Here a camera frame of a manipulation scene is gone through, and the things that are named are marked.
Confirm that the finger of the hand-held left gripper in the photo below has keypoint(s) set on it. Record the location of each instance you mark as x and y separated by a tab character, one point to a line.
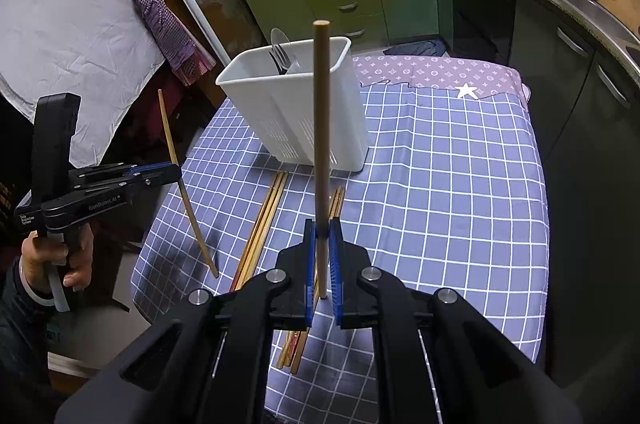
150	168
160	179

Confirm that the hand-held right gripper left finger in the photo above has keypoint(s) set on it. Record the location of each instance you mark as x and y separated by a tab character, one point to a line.
310	274

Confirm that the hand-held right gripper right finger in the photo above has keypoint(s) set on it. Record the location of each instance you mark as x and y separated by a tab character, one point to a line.
336	274

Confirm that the light wooden single chopstick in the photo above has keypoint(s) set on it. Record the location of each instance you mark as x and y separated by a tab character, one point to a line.
192	214

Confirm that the bunch of wooden chopsticks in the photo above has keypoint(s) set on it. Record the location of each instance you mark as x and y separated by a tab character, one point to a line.
261	229

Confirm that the dark brown single chopstick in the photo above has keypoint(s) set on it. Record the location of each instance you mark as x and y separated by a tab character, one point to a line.
321	129

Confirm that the white plastic utensil holder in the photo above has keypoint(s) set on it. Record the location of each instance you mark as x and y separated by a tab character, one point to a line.
300	104

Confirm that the person's left forearm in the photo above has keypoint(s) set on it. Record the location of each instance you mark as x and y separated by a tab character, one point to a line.
20	329

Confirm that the person's left hand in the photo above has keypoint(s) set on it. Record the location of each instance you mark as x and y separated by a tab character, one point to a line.
80	264

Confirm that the blue checked tablecloth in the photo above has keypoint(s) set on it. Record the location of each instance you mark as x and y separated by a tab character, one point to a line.
425	204

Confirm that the white sheet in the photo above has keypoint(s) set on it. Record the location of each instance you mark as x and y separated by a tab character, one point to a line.
75	29

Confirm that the purple checked apron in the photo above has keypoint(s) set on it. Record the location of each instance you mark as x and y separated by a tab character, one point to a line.
160	19

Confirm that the metal spoon and fork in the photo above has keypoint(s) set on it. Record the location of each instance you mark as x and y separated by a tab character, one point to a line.
280	38

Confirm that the purple patterned cloth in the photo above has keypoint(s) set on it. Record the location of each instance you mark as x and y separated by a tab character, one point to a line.
435	71

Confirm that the dark blue cloth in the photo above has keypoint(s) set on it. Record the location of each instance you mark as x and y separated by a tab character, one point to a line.
420	48

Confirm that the dark sink cabinet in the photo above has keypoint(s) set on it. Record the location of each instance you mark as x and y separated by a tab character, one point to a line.
550	69

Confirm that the steel sink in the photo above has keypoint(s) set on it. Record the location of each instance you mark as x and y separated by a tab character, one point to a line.
612	21

